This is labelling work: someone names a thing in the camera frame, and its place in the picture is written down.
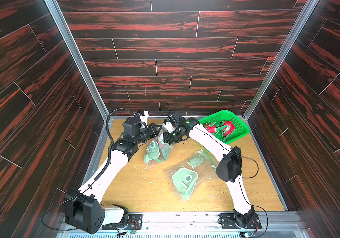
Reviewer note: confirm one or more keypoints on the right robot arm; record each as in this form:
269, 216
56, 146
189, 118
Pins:
228, 169

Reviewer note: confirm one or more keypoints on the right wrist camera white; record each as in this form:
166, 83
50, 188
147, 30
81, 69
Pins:
168, 126

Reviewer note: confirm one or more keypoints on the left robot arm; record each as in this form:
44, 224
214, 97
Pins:
82, 208

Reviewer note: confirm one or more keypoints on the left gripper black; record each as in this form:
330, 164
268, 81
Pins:
149, 128

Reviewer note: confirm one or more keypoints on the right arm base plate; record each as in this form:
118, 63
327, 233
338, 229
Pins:
238, 221

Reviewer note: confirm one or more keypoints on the dragon fruit pink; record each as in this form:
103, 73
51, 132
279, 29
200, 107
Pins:
228, 129

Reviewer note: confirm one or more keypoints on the zip-top bag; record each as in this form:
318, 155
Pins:
185, 177
158, 150

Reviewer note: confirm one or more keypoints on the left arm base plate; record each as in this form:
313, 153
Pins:
133, 222

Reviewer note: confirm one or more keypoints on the green plastic basket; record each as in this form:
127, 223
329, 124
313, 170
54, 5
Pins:
218, 118

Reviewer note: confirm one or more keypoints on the aluminium front rail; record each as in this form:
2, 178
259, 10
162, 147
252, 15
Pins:
273, 224

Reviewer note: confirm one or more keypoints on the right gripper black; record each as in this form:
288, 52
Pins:
170, 137

